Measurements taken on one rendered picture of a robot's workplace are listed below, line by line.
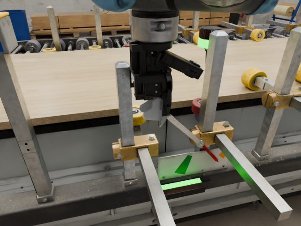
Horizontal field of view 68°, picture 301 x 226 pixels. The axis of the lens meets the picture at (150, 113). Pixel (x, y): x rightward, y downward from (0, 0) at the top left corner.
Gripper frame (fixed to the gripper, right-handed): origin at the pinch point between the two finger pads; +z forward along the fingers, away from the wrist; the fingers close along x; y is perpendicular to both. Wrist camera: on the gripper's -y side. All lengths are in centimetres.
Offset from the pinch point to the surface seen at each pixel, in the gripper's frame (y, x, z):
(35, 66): 45, -76, 7
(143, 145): 3.9, -5.7, 11.1
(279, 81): -40.1, -8.1, -3.4
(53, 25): 38, -115, -6
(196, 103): -18.0, -17.8, 6.6
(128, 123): 7.8, -6.3, 3.5
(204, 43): -14.5, -10.9, -15.9
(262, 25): -279, -313, 38
